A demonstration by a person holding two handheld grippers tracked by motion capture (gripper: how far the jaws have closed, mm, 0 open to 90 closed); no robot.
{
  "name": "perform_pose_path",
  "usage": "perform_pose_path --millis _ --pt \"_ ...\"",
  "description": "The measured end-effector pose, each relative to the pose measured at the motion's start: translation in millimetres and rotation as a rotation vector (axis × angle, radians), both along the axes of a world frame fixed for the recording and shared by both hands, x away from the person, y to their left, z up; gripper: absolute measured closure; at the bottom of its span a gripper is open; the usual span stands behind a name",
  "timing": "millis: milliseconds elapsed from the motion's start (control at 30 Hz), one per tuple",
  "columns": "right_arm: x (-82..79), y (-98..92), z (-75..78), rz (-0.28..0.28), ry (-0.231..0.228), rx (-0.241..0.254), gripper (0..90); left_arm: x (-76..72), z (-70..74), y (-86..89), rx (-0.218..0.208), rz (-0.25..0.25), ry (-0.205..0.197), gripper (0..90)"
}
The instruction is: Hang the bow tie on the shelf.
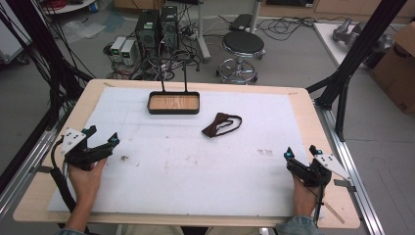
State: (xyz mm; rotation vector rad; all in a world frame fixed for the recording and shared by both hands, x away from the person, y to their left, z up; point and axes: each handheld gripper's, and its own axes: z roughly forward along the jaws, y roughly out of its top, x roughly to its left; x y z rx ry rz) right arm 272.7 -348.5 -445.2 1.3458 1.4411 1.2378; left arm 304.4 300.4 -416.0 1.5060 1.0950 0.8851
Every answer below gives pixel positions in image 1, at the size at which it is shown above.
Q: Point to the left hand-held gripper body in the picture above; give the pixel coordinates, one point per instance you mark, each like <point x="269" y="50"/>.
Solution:
<point x="76" y="156"/>

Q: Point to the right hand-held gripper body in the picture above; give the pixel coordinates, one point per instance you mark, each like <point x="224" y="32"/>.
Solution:
<point x="313" y="174"/>

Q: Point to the person's right hand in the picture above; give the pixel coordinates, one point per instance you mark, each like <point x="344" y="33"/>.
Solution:
<point x="305" y="200"/>

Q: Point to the person's left hand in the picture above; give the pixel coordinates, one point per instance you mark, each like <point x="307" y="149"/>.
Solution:
<point x="84" y="186"/>

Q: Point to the thin wooden stick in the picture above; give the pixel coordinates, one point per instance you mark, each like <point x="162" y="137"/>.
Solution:
<point x="333" y="212"/>

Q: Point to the black tray with wooden base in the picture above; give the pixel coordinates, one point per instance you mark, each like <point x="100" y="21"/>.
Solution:
<point x="173" y="103"/>

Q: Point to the white foam mat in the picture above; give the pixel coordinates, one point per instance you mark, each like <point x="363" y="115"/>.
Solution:
<point x="182" y="176"/>

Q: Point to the white power supply unit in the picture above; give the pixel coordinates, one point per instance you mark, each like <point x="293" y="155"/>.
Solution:
<point x="128" y="52"/>
<point x="117" y="47"/>

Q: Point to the clear plastic sheet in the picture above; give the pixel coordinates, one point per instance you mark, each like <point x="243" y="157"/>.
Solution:
<point x="83" y="30"/>

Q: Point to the white board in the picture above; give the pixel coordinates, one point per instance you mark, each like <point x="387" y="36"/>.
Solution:
<point x="329" y="42"/>

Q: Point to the black computer tower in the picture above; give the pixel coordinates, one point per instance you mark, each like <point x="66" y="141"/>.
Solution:
<point x="169" y="27"/>
<point x="147" y="32"/>

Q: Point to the brown cardboard box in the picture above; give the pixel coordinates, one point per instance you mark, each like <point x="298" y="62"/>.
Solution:
<point x="396" y="71"/>

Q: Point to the black round stool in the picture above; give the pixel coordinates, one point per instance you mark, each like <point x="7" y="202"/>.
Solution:
<point x="243" y="44"/>

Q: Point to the round white table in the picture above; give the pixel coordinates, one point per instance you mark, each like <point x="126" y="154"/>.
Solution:
<point x="70" y="6"/>

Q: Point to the white table leg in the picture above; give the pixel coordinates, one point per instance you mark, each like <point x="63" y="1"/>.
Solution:
<point x="202" y="36"/>
<point x="255" y="14"/>

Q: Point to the black flat box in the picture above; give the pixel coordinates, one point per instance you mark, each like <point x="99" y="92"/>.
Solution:
<point x="240" y="22"/>

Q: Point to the grey metal bracket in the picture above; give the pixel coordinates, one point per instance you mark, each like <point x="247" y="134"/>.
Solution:
<point x="41" y="169"/>
<point x="344" y="184"/>

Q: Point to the aluminium rail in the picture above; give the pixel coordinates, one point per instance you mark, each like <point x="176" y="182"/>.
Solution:
<point x="354" y="182"/>
<point x="23" y="173"/>

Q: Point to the black frame post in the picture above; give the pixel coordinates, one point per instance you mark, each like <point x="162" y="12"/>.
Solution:
<point x="42" y="49"/>
<point x="355" y="62"/>

